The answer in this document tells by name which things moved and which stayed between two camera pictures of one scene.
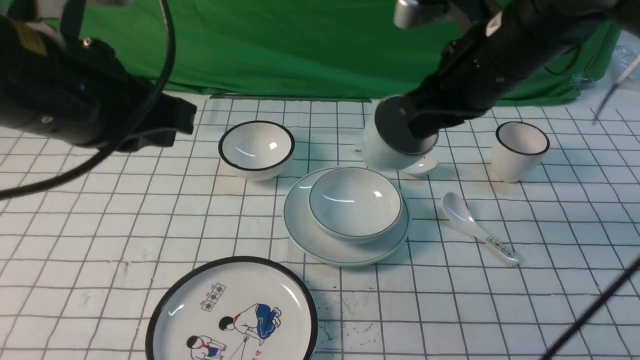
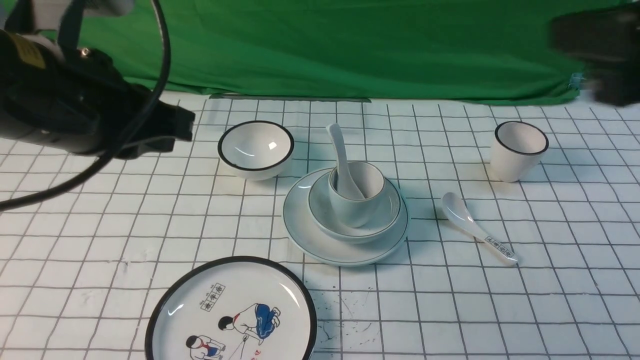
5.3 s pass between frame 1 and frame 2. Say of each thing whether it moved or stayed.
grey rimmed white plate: stayed
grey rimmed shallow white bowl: stayed
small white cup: moved
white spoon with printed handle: stayed
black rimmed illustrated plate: stayed
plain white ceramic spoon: moved
